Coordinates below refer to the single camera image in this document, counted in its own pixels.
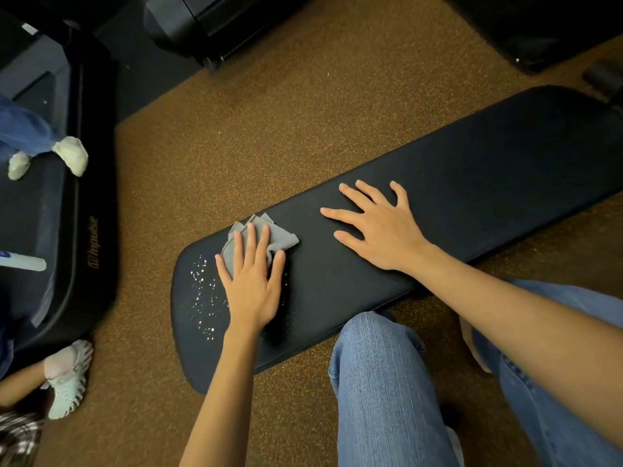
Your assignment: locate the person's right forearm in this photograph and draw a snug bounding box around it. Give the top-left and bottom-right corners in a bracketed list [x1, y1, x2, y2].
[403, 242, 623, 451]

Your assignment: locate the person's right jeans leg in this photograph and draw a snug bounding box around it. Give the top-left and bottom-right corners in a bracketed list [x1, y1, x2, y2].
[469, 279, 623, 467]

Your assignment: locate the black gym machine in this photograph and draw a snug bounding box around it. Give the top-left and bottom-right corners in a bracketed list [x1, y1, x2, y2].
[439, 0, 623, 75]

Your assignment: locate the person's left jeans leg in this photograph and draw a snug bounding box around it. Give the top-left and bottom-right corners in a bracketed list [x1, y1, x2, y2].
[328, 310, 461, 467]

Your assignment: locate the white and blue strip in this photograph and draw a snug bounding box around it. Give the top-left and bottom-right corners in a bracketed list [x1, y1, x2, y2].
[0, 251, 48, 273]

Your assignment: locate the black treadmill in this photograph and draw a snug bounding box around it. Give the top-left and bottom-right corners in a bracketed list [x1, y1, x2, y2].
[0, 21, 120, 356]

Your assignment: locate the person's white shoe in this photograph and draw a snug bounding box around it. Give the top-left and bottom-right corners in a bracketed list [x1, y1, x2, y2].
[445, 426, 465, 467]

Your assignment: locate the person's jeans leg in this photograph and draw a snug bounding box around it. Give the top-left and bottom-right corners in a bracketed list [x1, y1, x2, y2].
[0, 93, 62, 159]
[328, 310, 461, 467]
[469, 279, 623, 467]

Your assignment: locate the person's right hand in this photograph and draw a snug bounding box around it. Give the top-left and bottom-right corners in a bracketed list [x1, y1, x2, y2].
[320, 180, 437, 274]

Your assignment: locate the person's left forearm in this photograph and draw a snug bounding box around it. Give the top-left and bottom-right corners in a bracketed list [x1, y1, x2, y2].
[179, 324, 267, 467]

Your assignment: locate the person's tan shoe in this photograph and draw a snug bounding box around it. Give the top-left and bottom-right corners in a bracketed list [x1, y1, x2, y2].
[459, 316, 493, 375]

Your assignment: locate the plaid cloth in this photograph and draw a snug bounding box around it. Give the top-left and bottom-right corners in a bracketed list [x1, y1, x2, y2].
[0, 410, 45, 467]

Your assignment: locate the grey cleaning cloth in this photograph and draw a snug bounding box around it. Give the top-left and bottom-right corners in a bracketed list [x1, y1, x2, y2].
[220, 213, 300, 280]

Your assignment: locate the black gym machine base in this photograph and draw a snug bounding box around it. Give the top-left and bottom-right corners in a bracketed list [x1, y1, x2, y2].
[142, 0, 313, 72]

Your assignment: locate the black padded gym bench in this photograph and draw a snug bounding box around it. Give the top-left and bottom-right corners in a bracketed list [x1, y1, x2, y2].
[170, 85, 623, 395]

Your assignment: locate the person's left hand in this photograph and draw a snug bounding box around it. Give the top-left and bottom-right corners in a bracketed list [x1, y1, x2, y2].
[215, 223, 287, 332]

